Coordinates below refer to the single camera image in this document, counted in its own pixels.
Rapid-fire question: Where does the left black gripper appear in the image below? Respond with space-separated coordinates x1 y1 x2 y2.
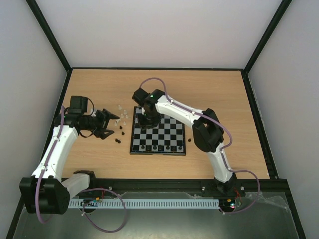
82 109 120 139

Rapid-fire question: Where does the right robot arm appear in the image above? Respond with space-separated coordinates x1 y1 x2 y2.
132 88 236 195

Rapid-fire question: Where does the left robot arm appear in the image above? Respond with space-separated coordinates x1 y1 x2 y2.
19 96 119 215

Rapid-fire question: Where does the black and silver chessboard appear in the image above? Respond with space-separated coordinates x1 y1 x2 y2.
130 107 186 156

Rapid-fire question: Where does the black aluminium frame rail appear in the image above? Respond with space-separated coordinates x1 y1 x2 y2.
24 178 290 197

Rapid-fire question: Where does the white slotted cable duct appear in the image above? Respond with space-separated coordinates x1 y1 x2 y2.
68 199 220 210

